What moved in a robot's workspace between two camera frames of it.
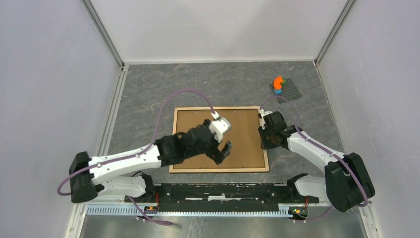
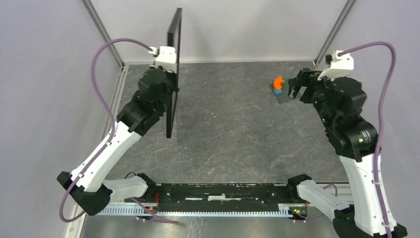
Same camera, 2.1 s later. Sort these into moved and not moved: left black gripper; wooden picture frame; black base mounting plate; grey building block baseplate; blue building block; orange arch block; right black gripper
Moved: wooden picture frame; right black gripper; left black gripper
Not moved: orange arch block; grey building block baseplate; black base mounting plate; blue building block
